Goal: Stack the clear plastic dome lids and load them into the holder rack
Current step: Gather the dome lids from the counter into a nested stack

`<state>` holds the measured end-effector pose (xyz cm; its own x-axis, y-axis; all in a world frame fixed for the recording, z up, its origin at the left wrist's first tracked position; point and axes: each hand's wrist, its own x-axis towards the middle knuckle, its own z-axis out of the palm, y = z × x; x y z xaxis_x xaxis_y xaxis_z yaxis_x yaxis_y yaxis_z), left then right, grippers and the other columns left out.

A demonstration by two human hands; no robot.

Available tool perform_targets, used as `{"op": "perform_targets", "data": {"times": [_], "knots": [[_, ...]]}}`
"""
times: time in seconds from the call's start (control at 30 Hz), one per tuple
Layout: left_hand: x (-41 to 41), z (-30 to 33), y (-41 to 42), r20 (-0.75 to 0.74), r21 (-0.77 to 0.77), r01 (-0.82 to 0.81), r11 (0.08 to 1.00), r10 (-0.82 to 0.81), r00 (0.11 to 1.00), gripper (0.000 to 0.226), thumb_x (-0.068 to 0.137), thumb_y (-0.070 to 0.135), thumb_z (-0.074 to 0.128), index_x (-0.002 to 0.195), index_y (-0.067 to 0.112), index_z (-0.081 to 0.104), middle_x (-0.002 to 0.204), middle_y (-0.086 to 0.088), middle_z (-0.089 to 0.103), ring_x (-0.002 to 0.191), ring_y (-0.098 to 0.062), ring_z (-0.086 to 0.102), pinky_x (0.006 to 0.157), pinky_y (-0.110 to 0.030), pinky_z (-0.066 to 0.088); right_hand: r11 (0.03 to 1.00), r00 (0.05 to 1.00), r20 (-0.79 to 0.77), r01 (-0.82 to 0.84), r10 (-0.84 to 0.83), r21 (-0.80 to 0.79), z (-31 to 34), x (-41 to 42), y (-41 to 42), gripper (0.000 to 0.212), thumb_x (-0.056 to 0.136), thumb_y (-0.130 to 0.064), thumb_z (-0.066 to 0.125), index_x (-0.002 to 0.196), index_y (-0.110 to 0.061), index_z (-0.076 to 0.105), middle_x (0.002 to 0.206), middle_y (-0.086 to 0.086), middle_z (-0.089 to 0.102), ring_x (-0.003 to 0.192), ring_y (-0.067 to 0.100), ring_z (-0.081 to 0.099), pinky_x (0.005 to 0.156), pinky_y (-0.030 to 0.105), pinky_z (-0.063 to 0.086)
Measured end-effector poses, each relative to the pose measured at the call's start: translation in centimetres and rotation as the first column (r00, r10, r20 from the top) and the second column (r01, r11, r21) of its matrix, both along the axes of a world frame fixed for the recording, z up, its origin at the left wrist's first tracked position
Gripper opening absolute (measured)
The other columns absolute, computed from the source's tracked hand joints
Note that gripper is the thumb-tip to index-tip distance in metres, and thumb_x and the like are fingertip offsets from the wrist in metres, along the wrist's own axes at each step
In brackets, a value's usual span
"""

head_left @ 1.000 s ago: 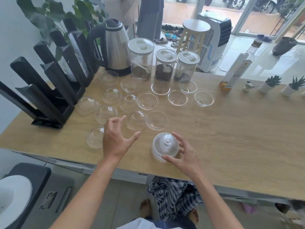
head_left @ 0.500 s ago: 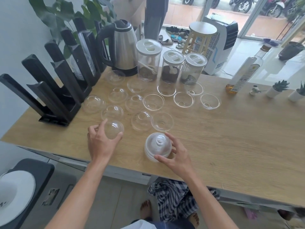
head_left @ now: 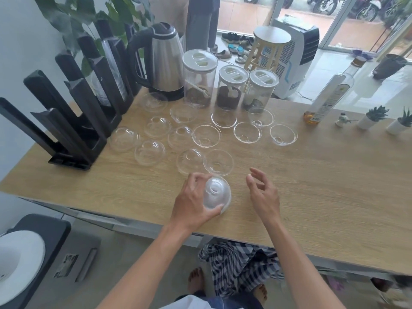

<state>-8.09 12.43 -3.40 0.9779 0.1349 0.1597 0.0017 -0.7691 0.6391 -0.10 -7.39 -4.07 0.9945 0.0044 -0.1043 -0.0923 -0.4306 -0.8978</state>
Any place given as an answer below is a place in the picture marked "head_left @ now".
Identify person's left hand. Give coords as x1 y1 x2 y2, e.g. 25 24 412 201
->
170 172 226 232

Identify person's right hand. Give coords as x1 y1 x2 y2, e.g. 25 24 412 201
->
246 167 281 224

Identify nested stack of dome lids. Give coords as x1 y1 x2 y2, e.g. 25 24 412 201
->
203 176 232 215

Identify group of clear plastic lids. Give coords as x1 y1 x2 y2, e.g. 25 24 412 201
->
108 91 298 177

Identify black cup lid organizer rack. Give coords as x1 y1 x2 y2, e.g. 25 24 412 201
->
0 19 147 171

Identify person's right forearm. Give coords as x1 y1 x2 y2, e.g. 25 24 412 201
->
264 215 347 309

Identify person's left forearm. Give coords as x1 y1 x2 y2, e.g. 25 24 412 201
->
96 221 206 309

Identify person's left foot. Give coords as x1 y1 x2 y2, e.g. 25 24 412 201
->
188 267 205 295

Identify person's foot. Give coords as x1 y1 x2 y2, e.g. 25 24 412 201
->
188 267 205 295
254 283 268 303

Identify person's right foot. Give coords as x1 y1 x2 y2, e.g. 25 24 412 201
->
254 283 268 303

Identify checkered trousers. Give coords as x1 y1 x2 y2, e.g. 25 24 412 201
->
198 240 285 309

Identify white shirt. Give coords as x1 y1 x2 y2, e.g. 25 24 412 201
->
161 294 223 309

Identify small white figurine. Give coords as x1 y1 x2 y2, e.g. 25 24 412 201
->
334 112 358 127

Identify clear jar with white lid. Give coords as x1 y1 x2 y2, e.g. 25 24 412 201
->
242 68 280 113

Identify rosette succulent in white pot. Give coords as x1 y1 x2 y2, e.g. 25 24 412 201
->
356 105 390 131

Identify tall glass oil bottle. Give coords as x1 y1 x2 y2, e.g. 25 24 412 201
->
303 56 367 126

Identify clear jar of dark grounds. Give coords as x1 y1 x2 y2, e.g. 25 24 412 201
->
216 64 249 112

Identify black plastic chair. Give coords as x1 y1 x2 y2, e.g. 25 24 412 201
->
0 214 71 309

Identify white portable air cooler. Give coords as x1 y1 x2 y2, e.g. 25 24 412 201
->
272 14 320 100

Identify large clear jar white lid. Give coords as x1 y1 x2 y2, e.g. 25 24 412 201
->
182 49 219 109

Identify spiky succulent in white pot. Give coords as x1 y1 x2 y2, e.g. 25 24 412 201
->
385 106 412 136

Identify steel electric kettle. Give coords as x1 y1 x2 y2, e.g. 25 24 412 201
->
126 22 186 102

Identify round wooden stool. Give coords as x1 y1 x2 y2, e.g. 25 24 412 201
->
243 26 292 73

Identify row of shoes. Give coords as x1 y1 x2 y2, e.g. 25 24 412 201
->
211 32 258 64

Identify white hat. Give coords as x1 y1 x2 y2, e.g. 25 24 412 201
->
0 230 46 307

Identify row of parked motorbikes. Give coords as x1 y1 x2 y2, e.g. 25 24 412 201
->
243 0 397 23

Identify large leafy potted plant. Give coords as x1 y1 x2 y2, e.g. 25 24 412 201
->
32 0 155 78

